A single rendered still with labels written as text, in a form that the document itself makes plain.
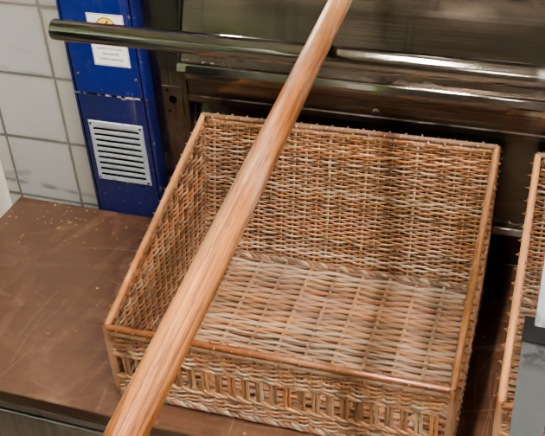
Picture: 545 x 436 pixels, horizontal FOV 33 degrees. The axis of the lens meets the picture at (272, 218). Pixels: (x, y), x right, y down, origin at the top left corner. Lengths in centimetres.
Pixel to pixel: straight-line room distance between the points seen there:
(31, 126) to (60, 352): 55
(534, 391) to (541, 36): 64
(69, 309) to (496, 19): 91
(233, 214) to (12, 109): 120
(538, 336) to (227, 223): 43
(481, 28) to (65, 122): 87
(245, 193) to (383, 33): 77
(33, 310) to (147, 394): 109
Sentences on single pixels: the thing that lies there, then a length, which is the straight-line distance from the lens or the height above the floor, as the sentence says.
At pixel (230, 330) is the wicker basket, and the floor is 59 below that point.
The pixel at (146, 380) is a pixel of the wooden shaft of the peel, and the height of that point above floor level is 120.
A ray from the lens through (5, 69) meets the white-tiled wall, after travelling 196.
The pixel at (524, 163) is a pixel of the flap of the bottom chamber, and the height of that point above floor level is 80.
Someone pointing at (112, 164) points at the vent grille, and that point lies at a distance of 190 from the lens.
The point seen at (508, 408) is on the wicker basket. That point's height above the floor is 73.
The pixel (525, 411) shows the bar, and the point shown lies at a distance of 118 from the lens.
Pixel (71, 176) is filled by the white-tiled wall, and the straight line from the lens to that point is 202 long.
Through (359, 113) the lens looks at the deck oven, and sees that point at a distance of 167.
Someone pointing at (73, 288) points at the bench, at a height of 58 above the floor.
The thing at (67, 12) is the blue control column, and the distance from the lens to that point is 177.
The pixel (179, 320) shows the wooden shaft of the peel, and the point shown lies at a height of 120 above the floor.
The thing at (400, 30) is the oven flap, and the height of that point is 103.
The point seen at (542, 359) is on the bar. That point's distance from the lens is 111.
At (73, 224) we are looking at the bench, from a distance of 196.
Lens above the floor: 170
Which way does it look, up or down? 36 degrees down
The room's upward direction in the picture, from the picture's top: 4 degrees counter-clockwise
